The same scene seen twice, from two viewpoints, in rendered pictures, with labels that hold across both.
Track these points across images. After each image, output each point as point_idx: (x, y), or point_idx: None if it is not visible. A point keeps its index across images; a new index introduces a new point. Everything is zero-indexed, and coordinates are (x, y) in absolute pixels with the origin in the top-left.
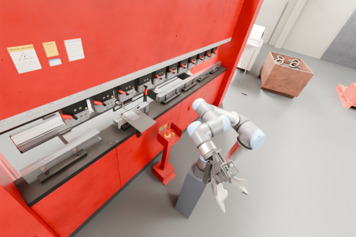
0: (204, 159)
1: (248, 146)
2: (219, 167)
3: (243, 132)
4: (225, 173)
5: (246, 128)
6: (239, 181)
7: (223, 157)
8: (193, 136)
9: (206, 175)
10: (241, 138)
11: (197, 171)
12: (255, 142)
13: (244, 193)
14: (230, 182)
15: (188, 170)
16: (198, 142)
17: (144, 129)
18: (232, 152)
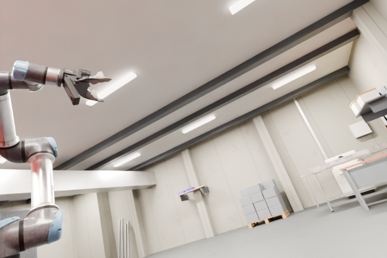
0: (61, 74)
1: (51, 151)
2: (79, 70)
3: (34, 142)
4: (86, 70)
5: (33, 139)
6: (93, 93)
7: (33, 192)
8: (32, 65)
9: (74, 88)
10: (38, 148)
11: None
12: (54, 140)
13: (102, 100)
14: (90, 93)
15: None
16: (43, 66)
17: None
18: (40, 170)
